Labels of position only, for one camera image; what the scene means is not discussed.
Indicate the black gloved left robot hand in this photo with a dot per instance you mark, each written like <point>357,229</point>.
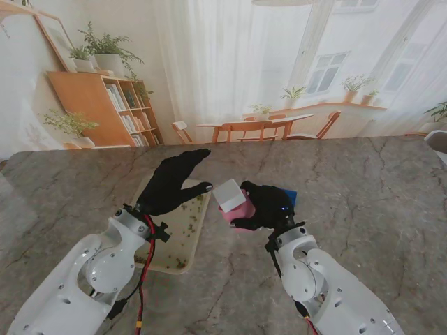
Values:
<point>167,188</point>

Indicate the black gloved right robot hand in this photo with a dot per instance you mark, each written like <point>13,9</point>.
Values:
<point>269,209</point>

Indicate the blue plastic scraper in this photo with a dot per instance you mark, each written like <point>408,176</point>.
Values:
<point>291,197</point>

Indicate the pink square jar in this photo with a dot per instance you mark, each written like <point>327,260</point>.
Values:
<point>241,213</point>

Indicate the white square jar cap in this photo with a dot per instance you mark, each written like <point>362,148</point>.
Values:
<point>228,195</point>

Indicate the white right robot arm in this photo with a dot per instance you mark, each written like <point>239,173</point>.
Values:
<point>314,272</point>

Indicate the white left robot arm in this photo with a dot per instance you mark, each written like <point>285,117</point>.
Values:
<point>104,265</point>

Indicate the cream baking tray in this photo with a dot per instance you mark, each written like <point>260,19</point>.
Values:
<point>181,240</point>

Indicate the green bean heap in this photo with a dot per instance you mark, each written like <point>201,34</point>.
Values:
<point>139,259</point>
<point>180,264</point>
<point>199,198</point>

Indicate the printed room scene backdrop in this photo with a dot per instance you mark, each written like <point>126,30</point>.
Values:
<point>216,70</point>

